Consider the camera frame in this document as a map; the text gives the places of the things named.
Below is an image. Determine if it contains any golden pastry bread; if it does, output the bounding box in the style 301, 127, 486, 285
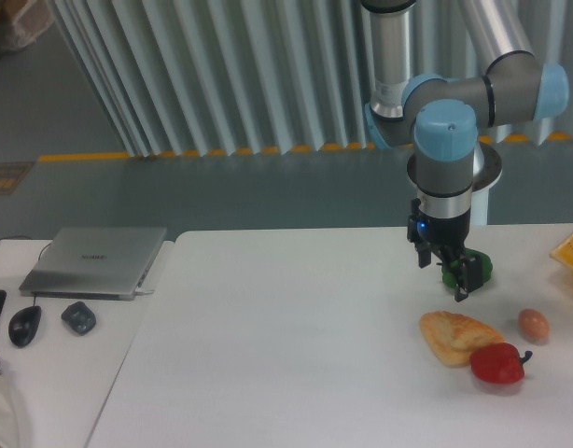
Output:
419, 311, 505, 368

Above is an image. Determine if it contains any brown egg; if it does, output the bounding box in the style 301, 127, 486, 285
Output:
518, 309, 550, 340

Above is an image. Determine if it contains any green bell pepper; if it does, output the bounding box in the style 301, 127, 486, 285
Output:
441, 248, 493, 288

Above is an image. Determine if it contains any black mouse cable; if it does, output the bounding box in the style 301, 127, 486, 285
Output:
0, 236, 54, 309

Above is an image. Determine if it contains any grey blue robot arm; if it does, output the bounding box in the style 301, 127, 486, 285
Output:
364, 1, 569, 301

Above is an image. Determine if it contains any red bell pepper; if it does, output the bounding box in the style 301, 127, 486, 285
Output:
469, 343, 533, 385

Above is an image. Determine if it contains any silver laptop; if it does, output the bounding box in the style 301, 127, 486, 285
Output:
19, 227, 167, 300

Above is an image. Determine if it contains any dark grey small device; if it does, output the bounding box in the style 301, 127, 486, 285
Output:
61, 301, 97, 336

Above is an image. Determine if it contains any black computer mouse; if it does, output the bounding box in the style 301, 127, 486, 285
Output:
8, 305, 42, 348

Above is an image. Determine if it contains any white corrugated partition screen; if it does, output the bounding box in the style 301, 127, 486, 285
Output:
49, 1, 573, 157

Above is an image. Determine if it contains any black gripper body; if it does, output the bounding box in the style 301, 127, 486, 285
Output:
407, 199, 470, 261

